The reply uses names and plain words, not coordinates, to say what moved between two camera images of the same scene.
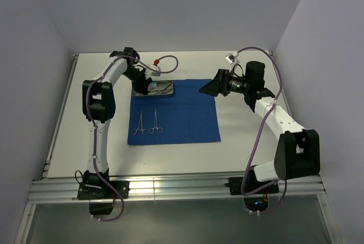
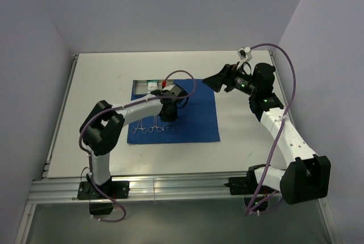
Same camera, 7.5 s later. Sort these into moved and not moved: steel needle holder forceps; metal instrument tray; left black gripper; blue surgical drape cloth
Moved: left black gripper
Not moved: metal instrument tray; blue surgical drape cloth; steel needle holder forceps
